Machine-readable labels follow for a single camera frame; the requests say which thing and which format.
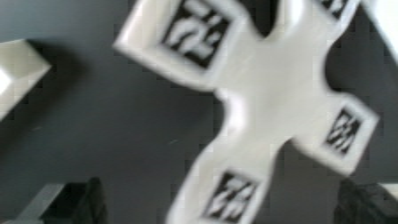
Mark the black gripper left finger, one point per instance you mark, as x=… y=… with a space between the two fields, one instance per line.
x=70 y=204

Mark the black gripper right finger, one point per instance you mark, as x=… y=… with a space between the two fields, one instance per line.
x=366 y=204

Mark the white cross-shaped table base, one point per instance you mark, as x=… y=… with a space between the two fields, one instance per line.
x=190 y=38

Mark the white left fence block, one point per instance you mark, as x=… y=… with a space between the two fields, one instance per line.
x=23 y=67

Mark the white marker tag plate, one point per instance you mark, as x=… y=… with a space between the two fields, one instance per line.
x=382 y=12

